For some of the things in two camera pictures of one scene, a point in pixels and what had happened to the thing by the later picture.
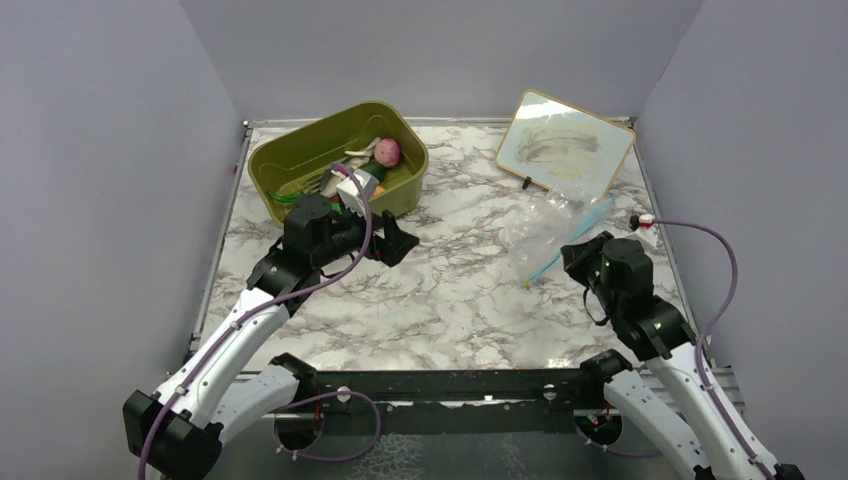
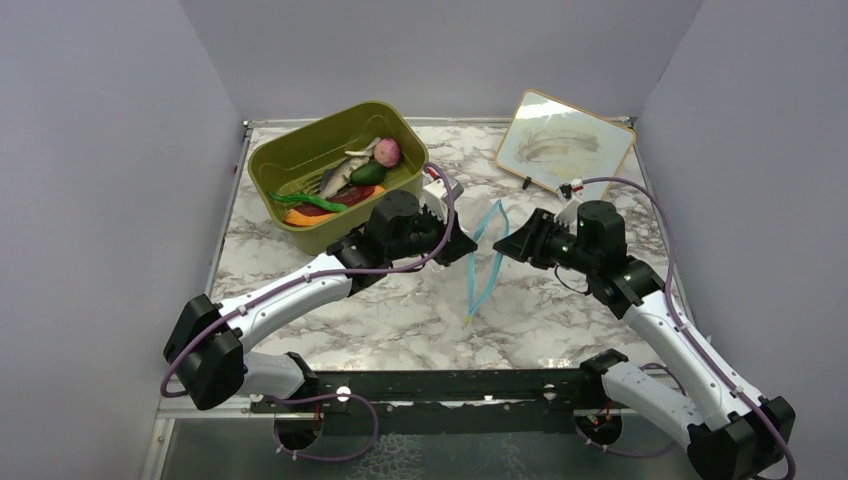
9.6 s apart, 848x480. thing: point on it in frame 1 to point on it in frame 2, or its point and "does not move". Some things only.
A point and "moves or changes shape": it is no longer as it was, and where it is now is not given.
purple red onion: (387, 152) does not move
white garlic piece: (364, 154) does not move
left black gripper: (396, 242) to (462, 247)
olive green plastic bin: (296, 165) does not move
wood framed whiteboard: (565, 144) does not move
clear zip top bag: (534, 236) moves or changes shape
